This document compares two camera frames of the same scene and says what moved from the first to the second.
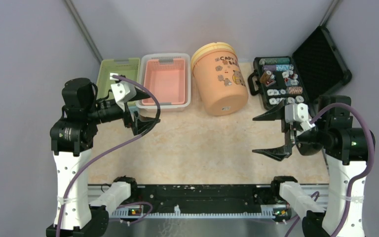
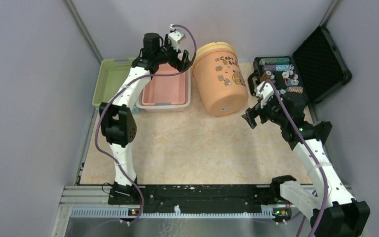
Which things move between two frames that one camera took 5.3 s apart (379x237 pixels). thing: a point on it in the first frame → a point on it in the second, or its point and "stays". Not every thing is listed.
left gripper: (137, 126) → (182, 64)
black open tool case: (314, 68) stays
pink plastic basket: (168, 76) stays
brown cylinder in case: (265, 76) stays
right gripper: (278, 152) → (250, 113)
